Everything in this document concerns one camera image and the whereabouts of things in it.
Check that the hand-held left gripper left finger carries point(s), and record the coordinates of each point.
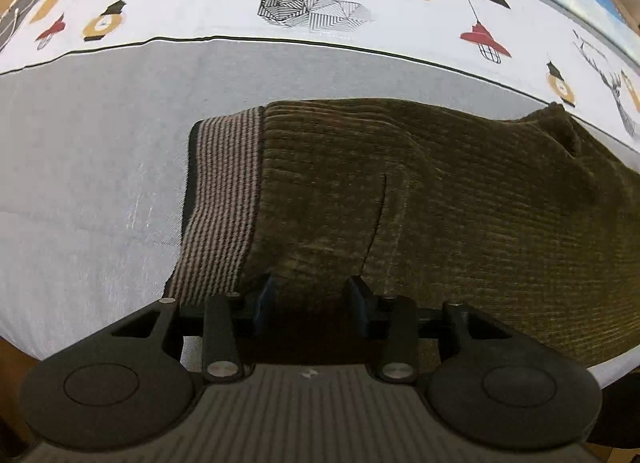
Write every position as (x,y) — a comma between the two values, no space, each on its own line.
(267,304)

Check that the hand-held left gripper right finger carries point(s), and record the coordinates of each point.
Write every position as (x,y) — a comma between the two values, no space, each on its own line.
(358,304)

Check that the dark olive knit sweater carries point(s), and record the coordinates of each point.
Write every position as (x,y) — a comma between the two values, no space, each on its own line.
(440,223)

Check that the grey printed bed sheet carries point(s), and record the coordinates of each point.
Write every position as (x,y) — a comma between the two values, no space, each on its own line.
(95,168)

